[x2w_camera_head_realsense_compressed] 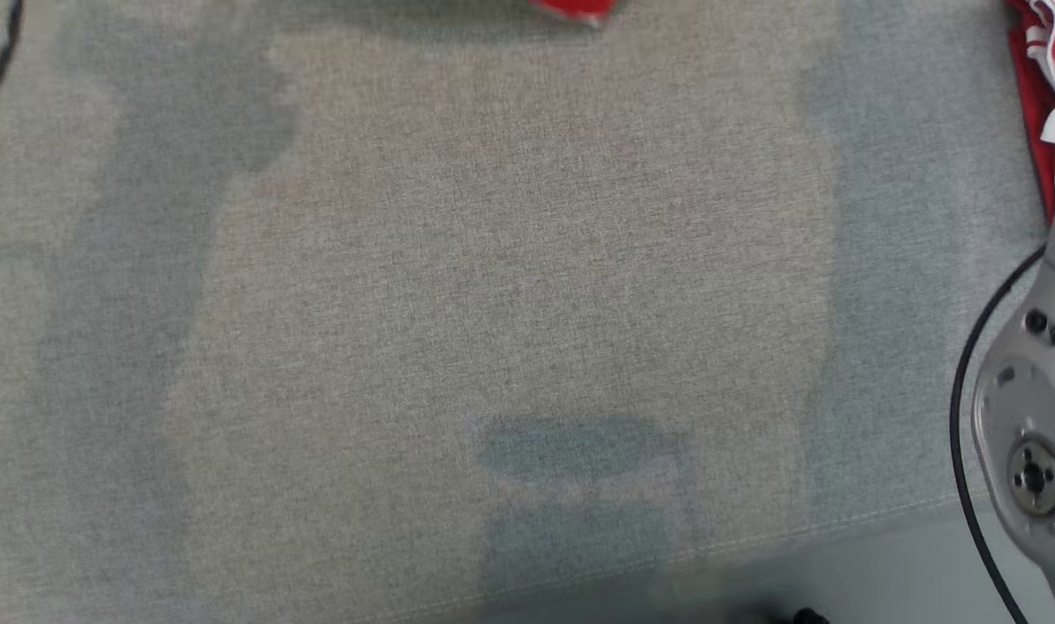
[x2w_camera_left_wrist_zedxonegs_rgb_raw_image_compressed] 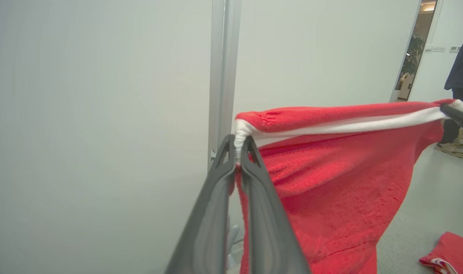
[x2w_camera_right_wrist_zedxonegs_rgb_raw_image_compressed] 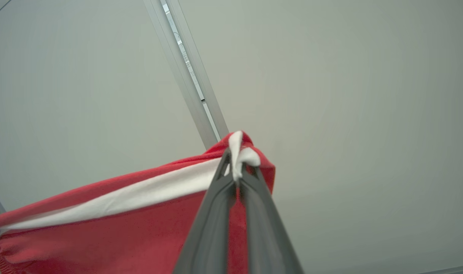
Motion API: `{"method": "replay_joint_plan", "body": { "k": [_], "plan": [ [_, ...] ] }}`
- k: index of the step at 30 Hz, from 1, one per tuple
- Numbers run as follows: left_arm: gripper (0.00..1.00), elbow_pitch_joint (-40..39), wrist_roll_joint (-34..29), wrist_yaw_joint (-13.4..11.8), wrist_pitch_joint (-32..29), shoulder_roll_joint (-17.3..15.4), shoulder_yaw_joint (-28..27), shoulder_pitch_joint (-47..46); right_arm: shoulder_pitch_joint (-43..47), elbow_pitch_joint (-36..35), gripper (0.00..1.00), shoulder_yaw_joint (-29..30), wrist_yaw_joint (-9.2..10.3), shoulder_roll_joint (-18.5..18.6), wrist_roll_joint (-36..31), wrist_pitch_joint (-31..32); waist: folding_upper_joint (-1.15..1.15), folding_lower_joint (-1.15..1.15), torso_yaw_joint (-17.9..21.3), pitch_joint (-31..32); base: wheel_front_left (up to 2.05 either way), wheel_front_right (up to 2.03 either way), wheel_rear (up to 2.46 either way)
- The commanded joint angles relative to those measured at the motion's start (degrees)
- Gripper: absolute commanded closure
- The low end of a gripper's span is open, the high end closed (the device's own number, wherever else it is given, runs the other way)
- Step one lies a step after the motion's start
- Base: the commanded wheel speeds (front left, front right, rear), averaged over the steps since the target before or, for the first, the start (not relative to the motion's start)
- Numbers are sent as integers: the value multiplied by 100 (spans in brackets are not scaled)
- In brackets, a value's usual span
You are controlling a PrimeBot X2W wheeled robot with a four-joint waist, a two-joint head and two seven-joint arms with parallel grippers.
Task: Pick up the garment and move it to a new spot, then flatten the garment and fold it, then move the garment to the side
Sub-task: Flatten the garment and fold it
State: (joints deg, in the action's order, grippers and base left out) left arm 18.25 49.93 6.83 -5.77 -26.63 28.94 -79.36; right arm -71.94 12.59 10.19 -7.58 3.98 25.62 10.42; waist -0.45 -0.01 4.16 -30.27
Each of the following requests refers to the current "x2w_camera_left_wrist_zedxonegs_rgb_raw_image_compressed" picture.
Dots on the red Bulls jersey white sleeves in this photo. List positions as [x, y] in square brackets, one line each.
[452, 247]

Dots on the green potted plant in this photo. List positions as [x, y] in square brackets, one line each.
[414, 53]

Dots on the white wall switch plate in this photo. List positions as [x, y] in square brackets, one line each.
[436, 48]
[455, 48]

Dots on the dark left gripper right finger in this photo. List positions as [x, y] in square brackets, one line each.
[265, 228]

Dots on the rounded grey post foot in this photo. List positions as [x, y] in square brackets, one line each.
[234, 243]

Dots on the white door frame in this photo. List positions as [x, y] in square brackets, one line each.
[406, 57]

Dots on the red shorts white stripes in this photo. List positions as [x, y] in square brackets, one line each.
[330, 182]

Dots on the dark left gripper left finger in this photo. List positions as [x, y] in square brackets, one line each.
[208, 228]

